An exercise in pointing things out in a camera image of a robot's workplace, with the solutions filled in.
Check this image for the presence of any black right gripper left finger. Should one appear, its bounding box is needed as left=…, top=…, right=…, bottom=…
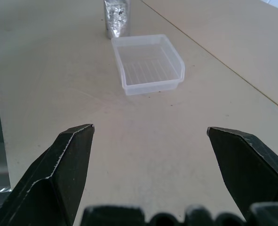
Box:
left=0, top=123, right=95, bottom=226

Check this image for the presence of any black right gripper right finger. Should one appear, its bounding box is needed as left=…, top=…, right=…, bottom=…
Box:
left=207, top=126, right=278, bottom=223

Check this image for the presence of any clear plastic container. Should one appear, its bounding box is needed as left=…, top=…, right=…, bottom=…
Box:
left=111, top=34, right=186, bottom=97

